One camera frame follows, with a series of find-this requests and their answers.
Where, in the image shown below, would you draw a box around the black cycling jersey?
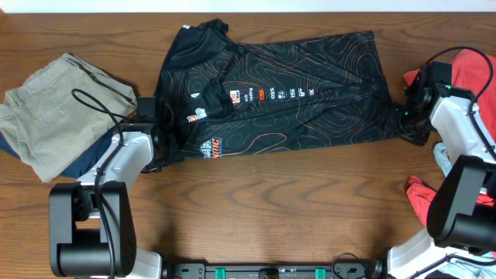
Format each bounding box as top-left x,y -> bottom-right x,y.
154,19 -> 401,169

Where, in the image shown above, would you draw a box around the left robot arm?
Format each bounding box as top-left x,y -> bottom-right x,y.
49,89 -> 174,278

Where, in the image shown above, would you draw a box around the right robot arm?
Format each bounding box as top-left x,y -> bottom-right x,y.
383,62 -> 495,278

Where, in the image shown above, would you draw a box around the light grey garment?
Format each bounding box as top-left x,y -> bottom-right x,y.
432,142 -> 452,177

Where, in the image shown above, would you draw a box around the folded navy garment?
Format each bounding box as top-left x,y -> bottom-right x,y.
1,128 -> 113,182

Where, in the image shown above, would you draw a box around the red shirt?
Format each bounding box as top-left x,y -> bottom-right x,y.
406,50 -> 495,225

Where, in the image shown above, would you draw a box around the folded khaki trousers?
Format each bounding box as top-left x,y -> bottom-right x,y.
0,53 -> 137,184

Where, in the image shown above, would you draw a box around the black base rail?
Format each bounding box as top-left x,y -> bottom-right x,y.
160,253 -> 390,279

